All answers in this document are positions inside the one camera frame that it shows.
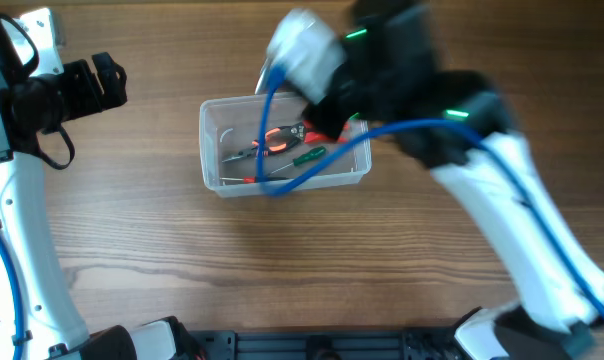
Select clear plastic container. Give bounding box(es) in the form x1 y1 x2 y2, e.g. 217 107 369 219
199 92 372 198

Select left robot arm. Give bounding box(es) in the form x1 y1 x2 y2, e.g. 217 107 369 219
0 8 207 360

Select blue cable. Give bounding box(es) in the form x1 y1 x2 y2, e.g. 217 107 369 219
0 212 26 360
255 64 604 339

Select left blue cable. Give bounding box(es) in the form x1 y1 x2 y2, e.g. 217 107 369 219
0 212 26 360

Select green handled screwdriver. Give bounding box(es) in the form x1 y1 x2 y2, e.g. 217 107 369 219
268 146 327 176

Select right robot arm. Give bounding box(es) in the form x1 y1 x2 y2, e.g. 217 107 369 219
287 1 604 359

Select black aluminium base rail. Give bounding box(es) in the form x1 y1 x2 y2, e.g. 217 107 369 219
191 327 467 360

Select right blue cable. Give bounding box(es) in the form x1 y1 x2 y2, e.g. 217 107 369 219
255 64 604 339

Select red handled cutters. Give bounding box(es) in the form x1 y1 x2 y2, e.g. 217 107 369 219
281 121 347 144

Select black red handled screwdriver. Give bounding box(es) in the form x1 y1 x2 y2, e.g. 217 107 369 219
220 176 290 184

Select orange black needle-nose pliers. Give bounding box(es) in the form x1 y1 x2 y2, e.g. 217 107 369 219
222 125 303 163

